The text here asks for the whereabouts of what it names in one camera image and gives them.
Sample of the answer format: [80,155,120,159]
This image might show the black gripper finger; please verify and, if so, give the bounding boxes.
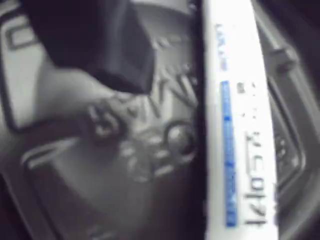
[22,0,157,94]
[258,0,320,38]

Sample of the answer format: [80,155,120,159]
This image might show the blue capped white marker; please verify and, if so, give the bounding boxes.
[201,0,277,240]

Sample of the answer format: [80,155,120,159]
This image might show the black square bowl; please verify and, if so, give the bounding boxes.
[0,0,320,240]

